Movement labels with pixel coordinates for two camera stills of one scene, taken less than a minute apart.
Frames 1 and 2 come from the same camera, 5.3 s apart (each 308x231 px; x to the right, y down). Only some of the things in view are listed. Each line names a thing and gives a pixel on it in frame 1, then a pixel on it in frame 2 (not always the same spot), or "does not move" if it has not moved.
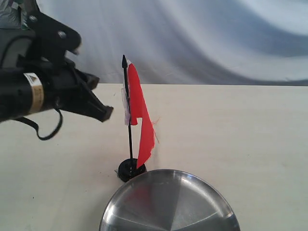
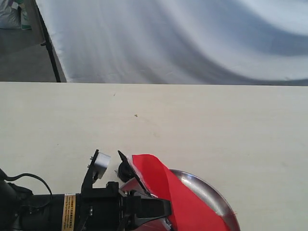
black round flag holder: x=127 y=169 does not move
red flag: x=136 y=113 to x=192 y=211
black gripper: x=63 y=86 to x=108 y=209
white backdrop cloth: x=190 y=42 does not move
